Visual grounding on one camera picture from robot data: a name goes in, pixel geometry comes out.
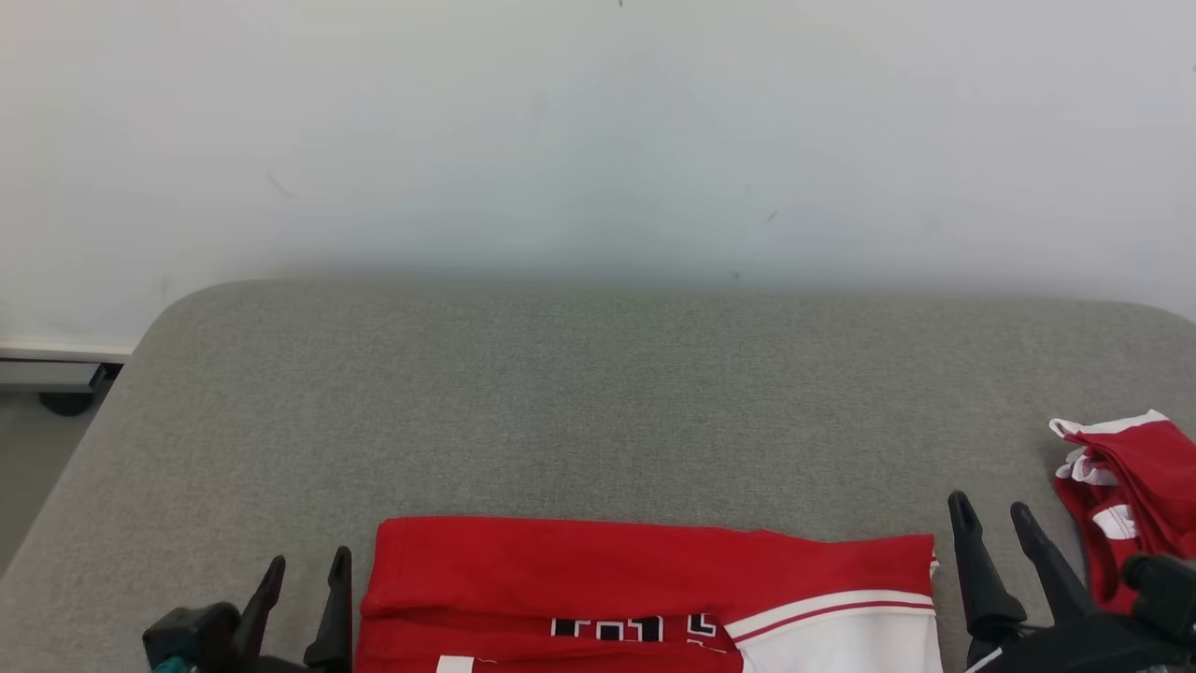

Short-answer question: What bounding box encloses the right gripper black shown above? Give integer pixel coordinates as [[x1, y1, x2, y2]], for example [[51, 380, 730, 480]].
[[947, 491, 1196, 673]]

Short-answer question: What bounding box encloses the red Bulls 23 jersey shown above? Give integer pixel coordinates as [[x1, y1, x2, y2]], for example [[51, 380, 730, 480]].
[[355, 517, 943, 673]]

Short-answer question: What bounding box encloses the white wall baseboard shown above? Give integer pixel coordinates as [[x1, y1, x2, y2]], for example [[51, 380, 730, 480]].
[[0, 338, 137, 364]]

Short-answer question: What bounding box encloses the red shorts white hem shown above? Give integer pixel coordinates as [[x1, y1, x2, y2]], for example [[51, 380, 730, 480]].
[[1048, 409, 1196, 614]]

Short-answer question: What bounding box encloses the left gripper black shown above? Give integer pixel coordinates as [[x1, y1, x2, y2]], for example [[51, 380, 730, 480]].
[[224, 548, 355, 673]]

